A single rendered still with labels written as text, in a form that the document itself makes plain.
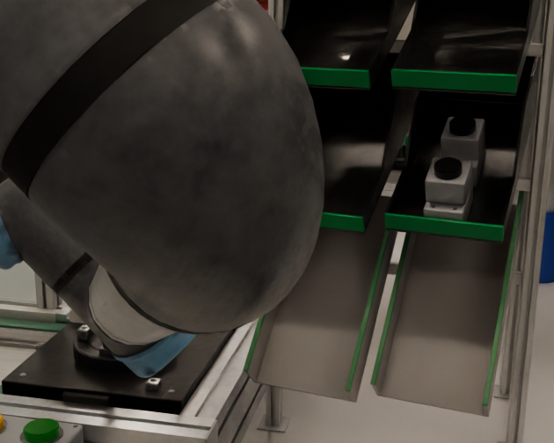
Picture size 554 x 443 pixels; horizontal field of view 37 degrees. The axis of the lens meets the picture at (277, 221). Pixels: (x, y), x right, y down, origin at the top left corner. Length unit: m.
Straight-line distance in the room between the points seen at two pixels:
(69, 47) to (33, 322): 1.09
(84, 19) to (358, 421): 0.99
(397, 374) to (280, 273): 0.69
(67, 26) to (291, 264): 0.13
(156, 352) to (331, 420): 0.57
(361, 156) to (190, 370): 0.36
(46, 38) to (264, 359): 0.79
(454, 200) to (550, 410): 0.47
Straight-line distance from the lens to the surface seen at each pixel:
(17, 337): 1.35
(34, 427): 1.00
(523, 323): 1.09
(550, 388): 1.37
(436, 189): 0.92
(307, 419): 1.21
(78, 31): 0.28
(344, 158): 1.05
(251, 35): 0.29
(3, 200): 0.69
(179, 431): 0.99
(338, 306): 1.04
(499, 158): 1.05
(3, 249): 0.69
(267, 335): 1.04
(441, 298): 1.04
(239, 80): 0.28
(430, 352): 1.02
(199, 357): 1.14
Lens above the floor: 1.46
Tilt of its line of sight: 16 degrees down
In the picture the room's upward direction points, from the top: 1 degrees clockwise
